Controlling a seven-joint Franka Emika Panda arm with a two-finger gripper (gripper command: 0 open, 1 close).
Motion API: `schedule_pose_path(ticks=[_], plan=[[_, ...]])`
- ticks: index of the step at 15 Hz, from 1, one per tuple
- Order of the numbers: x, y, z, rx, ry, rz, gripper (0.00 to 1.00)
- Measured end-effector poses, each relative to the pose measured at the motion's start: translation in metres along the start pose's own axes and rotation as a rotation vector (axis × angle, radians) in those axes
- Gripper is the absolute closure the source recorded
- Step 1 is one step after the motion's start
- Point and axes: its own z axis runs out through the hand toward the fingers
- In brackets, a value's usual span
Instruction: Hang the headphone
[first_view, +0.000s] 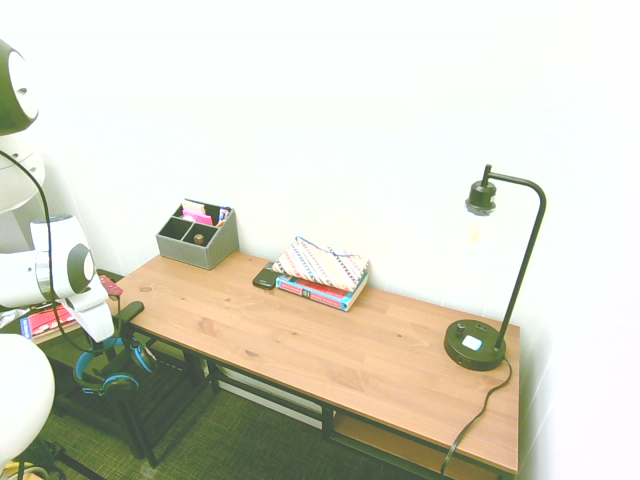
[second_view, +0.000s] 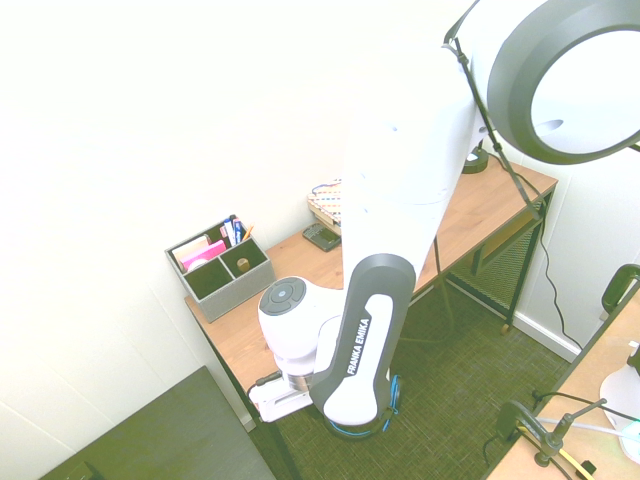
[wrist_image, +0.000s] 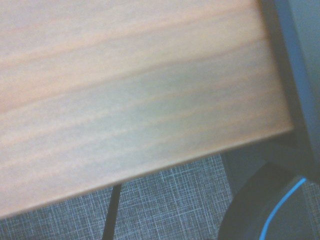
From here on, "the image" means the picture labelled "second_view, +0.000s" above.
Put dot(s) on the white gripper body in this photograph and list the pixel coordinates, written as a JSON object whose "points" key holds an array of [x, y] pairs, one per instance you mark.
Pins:
{"points": [[280, 402]]}

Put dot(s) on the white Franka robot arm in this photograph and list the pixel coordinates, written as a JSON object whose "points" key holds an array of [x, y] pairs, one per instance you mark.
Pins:
{"points": [[370, 325]]}

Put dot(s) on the grey fabric organizer box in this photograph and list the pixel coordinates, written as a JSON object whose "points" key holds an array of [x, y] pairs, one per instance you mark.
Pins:
{"points": [[240, 292]]}

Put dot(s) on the small gold cylinder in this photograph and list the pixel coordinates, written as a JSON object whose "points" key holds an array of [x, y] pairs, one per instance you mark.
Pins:
{"points": [[243, 265]]}

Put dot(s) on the black handheld device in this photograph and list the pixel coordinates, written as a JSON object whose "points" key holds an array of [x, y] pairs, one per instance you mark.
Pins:
{"points": [[322, 239]]}

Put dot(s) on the pink sticky note pad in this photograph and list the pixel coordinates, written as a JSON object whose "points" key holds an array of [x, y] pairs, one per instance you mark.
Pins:
{"points": [[202, 252]]}

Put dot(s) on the orange pencil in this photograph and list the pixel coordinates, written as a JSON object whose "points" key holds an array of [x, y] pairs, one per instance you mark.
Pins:
{"points": [[247, 232]]}

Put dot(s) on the blue and white marker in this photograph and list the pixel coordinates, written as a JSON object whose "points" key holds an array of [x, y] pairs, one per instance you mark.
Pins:
{"points": [[234, 231]]}

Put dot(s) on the beige note pad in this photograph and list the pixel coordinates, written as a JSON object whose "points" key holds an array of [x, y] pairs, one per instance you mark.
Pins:
{"points": [[192, 245]]}

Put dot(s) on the colourful patterned pouch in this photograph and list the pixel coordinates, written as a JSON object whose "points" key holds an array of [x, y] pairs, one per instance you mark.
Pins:
{"points": [[327, 197]]}

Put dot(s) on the black C-clamp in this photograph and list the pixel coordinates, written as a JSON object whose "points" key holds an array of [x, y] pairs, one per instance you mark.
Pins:
{"points": [[507, 420]]}

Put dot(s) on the black desk lamp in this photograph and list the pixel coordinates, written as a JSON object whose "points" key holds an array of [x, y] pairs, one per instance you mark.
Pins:
{"points": [[475, 162]]}

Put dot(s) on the light wooden workbench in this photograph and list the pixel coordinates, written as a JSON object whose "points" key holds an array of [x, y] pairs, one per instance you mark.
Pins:
{"points": [[590, 370]]}

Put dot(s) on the white device base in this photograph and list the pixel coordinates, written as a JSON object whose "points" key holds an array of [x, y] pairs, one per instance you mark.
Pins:
{"points": [[620, 387]]}

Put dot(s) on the wooden desk with black frame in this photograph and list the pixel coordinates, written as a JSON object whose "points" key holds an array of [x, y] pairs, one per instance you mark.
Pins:
{"points": [[285, 450]]}

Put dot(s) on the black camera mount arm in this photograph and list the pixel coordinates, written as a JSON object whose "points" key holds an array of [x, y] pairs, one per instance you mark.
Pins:
{"points": [[565, 430]]}

